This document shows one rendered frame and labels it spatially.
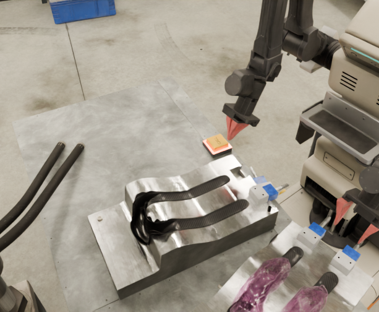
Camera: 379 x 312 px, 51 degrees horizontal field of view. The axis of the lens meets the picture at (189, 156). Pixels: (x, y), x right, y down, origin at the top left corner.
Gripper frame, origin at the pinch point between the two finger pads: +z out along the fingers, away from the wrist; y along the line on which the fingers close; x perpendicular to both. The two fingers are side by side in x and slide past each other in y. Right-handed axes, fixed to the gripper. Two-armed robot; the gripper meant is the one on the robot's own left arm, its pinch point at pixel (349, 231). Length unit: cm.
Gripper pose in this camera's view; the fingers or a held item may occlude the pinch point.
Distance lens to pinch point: 106.4
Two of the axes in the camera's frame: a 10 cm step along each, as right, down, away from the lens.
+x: 7.0, -0.9, 7.1
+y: 6.2, 5.6, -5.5
